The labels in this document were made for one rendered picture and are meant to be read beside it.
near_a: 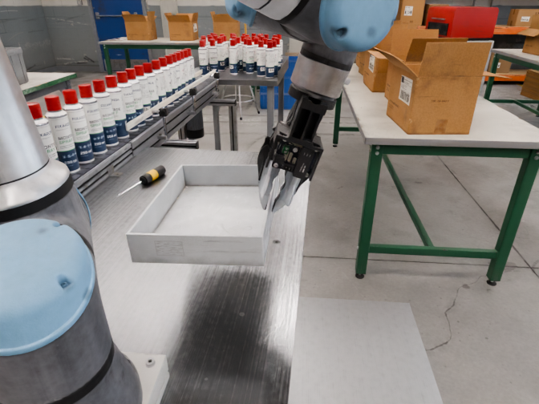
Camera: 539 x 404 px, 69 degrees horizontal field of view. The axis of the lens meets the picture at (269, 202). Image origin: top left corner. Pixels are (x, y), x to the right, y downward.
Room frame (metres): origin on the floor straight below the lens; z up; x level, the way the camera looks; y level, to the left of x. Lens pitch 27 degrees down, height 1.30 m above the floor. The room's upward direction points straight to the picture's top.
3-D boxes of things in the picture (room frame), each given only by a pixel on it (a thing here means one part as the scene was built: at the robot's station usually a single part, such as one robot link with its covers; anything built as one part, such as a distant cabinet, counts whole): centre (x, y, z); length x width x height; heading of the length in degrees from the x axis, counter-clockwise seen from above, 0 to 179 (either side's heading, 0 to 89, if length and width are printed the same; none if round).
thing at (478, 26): (5.49, -2.42, 0.61); 0.70 x 0.60 x 1.22; 7
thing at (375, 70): (2.67, -0.78, 0.97); 0.45 x 0.38 x 0.37; 88
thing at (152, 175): (1.00, 0.36, 0.84); 0.20 x 0.03 x 0.03; 158
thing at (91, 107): (1.14, 0.52, 0.98); 0.05 x 0.05 x 0.20
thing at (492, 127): (2.66, -0.90, 0.39); 2.20 x 0.80 x 0.78; 175
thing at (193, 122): (2.37, 0.48, 0.71); 0.15 x 0.12 x 0.34; 82
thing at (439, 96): (1.81, -0.74, 0.97); 0.51 x 0.39 x 0.37; 91
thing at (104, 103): (1.21, 0.51, 0.98); 0.05 x 0.05 x 0.20
